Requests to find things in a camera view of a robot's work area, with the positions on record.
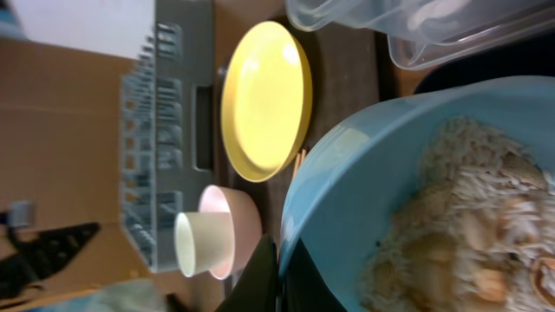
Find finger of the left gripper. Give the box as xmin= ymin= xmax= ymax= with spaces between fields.
xmin=1 ymin=222 xmax=101 ymax=299

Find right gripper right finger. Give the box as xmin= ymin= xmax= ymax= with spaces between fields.
xmin=284 ymin=239 xmax=346 ymax=312

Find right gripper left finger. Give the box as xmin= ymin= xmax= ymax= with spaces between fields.
xmin=216 ymin=234 xmax=278 ymax=312

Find light blue bowl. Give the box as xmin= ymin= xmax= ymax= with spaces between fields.
xmin=278 ymin=76 xmax=554 ymax=311

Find rice and nut shells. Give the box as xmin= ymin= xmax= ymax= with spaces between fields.
xmin=358 ymin=117 xmax=554 ymax=312

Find grey dishwasher rack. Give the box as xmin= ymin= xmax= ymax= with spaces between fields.
xmin=119 ymin=0 xmax=215 ymax=273

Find black waste tray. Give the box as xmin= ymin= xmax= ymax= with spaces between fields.
xmin=414 ymin=32 xmax=554 ymax=94

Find pink bowl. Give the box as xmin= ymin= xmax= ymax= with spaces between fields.
xmin=199 ymin=185 xmax=263 ymax=280

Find small cream cup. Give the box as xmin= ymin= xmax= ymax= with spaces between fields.
xmin=174 ymin=211 xmax=233 ymax=277

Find left wooden chopstick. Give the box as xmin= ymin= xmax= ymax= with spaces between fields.
xmin=291 ymin=152 xmax=303 ymax=179

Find yellow plate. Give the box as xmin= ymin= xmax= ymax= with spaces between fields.
xmin=221 ymin=21 xmax=313 ymax=183

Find dark brown serving tray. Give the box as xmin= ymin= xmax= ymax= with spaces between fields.
xmin=214 ymin=13 xmax=380 ymax=243

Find clear plastic bin lid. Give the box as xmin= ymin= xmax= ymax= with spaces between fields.
xmin=388 ymin=2 xmax=554 ymax=71

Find clear plastic bin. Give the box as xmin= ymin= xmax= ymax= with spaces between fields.
xmin=285 ymin=0 xmax=554 ymax=45

